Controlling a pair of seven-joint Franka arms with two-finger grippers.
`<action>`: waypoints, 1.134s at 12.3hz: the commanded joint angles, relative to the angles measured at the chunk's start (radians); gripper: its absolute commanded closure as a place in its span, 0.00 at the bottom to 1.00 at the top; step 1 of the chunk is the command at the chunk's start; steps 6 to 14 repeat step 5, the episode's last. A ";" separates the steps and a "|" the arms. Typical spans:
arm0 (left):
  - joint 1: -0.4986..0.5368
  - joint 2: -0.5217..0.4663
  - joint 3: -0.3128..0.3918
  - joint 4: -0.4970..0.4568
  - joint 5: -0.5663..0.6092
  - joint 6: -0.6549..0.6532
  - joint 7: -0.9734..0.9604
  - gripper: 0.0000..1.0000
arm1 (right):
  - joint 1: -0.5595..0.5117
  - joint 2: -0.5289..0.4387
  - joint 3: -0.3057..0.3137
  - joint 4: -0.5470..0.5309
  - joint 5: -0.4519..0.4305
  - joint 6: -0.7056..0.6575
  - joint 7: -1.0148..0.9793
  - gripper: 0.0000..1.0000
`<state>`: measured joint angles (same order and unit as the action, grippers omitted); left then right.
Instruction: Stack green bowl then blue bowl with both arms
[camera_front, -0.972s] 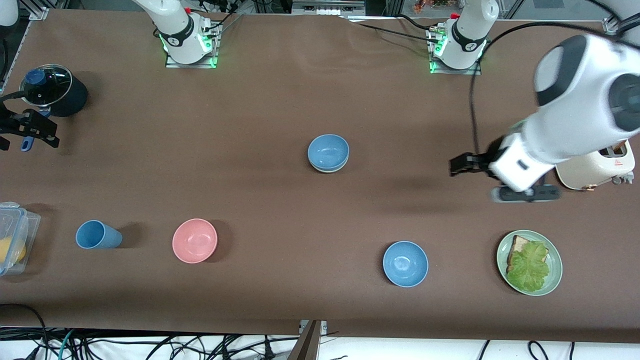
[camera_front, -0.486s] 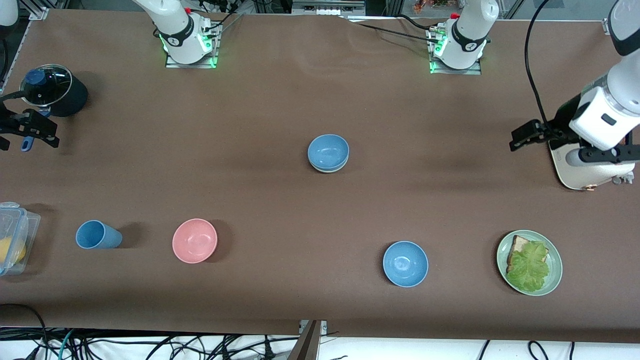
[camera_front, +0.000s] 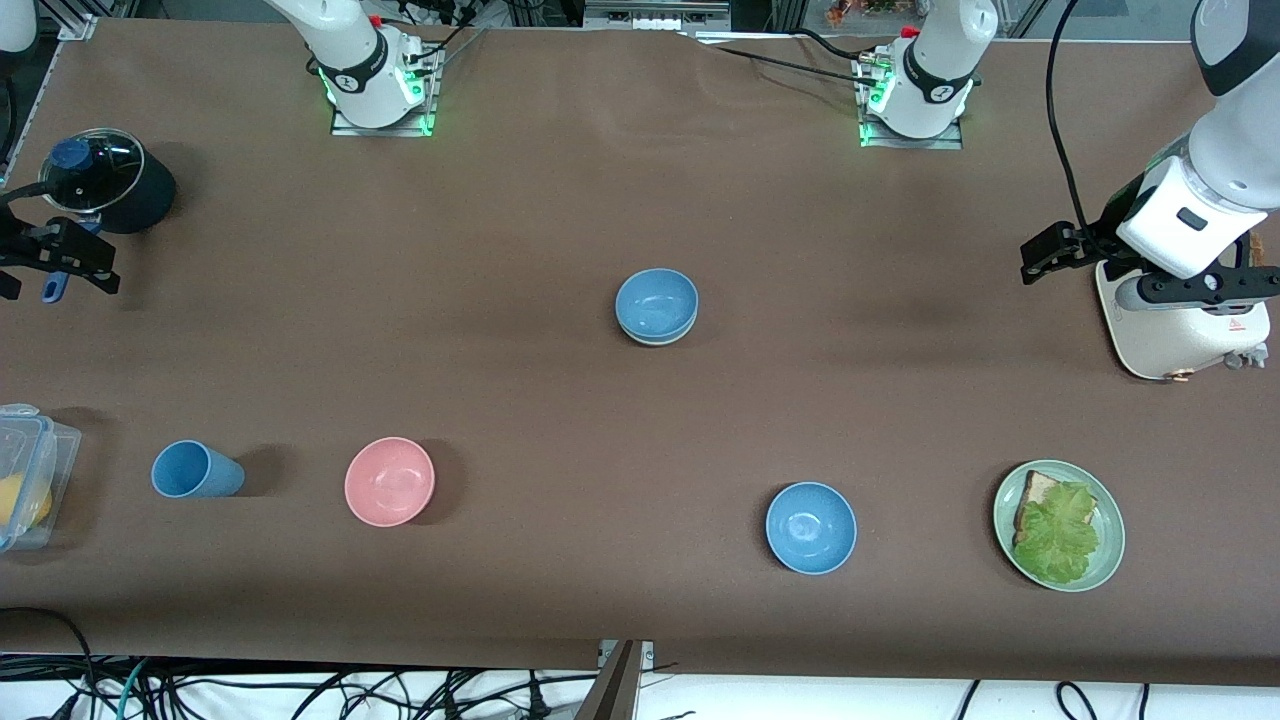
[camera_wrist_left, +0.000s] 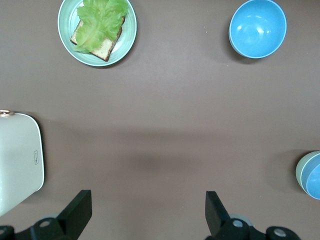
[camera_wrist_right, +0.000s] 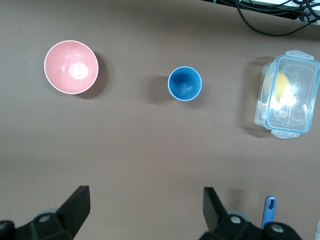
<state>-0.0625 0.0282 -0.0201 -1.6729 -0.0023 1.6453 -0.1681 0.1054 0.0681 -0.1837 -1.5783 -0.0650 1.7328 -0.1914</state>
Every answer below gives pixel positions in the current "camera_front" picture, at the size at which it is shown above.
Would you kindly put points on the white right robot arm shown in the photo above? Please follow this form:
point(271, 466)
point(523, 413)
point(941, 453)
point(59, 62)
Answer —
point(355, 50)

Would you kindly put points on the white bread slice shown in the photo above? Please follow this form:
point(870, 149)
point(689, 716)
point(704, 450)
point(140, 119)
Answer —
point(1038, 488)

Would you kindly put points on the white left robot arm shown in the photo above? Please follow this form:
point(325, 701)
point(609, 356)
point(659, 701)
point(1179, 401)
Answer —
point(940, 60)

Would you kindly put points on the yellow fruit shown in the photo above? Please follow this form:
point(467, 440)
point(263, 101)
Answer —
point(20, 500)

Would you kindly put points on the grey metal box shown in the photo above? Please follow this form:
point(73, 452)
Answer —
point(655, 14)

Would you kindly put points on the bread with lettuce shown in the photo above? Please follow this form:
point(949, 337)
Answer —
point(1060, 535)

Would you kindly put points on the blue bowl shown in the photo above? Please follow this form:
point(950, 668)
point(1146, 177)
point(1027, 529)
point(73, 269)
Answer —
point(810, 527)
point(655, 300)

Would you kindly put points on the glass lid blue knob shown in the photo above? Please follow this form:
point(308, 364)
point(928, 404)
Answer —
point(95, 170)

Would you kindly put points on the blue cup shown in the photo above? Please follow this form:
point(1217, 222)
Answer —
point(195, 470)

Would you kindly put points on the pale green plate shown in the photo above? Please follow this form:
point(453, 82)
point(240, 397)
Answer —
point(1110, 530)

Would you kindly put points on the clear plastic container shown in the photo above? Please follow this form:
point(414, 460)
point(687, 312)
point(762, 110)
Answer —
point(60, 450)

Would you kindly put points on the metal table bracket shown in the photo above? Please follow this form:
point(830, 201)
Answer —
point(648, 655)

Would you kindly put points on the cream white toaster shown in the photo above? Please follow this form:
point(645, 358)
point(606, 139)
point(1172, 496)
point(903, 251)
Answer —
point(1170, 340)

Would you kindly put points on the pink bowl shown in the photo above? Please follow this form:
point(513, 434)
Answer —
point(390, 482)

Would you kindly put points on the pale green bowl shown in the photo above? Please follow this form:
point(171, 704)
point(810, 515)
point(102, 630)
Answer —
point(657, 342)

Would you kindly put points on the dark angled post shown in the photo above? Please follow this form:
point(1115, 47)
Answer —
point(615, 690)

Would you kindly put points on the aluminium frame profile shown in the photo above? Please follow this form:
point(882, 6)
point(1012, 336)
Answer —
point(78, 20)

